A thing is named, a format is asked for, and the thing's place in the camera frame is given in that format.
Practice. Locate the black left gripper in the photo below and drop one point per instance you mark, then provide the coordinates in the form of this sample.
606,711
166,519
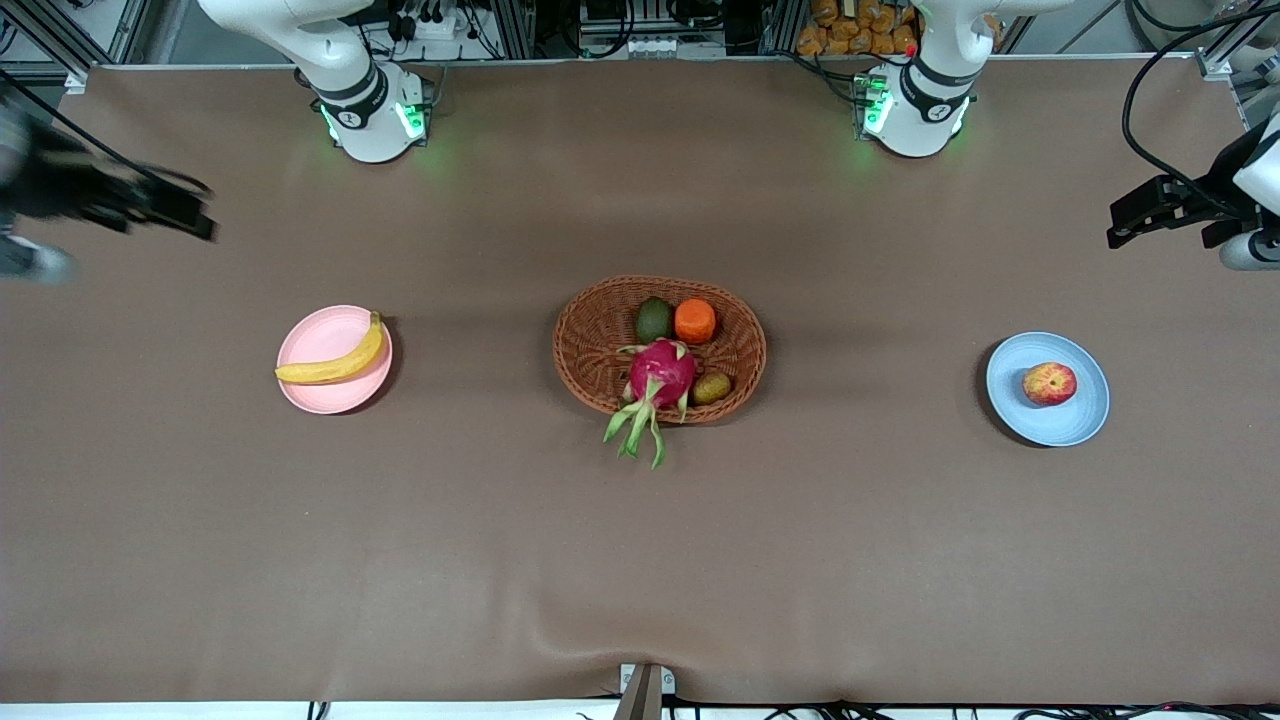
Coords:
1212,189

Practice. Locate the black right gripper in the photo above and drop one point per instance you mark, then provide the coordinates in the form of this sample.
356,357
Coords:
48,187

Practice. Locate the red yellow apple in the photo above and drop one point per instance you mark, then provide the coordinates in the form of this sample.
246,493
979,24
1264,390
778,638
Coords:
1049,384

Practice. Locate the yellow banana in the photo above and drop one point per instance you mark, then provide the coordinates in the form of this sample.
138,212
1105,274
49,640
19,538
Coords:
335,366

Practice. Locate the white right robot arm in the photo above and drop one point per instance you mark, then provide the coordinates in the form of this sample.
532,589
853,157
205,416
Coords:
365,110

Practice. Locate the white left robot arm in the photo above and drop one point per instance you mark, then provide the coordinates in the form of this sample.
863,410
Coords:
920,110

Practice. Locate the pink round plate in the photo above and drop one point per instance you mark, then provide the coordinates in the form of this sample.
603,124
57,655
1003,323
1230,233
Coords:
320,335

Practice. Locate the blue round plate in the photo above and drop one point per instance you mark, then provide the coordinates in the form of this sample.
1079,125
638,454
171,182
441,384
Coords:
1010,400

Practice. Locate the white power strip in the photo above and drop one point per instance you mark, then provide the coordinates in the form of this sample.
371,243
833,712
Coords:
435,26

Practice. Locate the bag of orange fruits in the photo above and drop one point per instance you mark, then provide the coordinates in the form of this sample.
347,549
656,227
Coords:
860,28

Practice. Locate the brown wicker basket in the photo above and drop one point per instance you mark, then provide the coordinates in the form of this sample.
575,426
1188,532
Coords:
600,385

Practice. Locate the orange fruit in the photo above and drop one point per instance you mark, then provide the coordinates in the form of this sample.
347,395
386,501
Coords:
695,321

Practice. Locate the small olive kiwi fruit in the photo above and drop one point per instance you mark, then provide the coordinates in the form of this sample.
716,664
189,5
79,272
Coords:
710,389

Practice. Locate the dark green avocado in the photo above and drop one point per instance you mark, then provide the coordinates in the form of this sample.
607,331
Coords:
654,321

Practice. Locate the pink dragon fruit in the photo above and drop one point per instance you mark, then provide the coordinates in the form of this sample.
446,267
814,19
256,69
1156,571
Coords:
662,372

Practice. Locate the brown table mat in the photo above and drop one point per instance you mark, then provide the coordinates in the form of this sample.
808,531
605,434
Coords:
640,560

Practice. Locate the aluminium frame profile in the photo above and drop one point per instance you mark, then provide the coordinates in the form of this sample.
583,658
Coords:
60,50
1225,62

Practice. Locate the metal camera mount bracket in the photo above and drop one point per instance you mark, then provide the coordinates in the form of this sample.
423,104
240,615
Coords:
645,690

